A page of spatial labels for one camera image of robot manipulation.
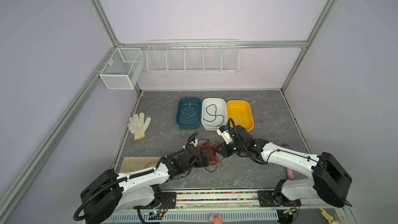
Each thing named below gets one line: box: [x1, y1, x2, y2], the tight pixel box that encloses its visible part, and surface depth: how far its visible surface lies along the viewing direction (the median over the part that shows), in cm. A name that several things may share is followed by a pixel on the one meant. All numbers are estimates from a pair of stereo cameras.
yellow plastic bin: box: [226, 100, 255, 133], surface depth 108 cm
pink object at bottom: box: [208, 213, 222, 224], surface depth 68 cm
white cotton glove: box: [126, 112, 152, 141], surface depth 104 cm
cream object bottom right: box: [319, 206, 341, 224], surface depth 69 cm
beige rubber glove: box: [119, 156, 162, 174], surface depth 88 cm
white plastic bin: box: [201, 97, 227, 132], surface depth 108 cm
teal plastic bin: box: [176, 97, 202, 130], surface depth 107 cm
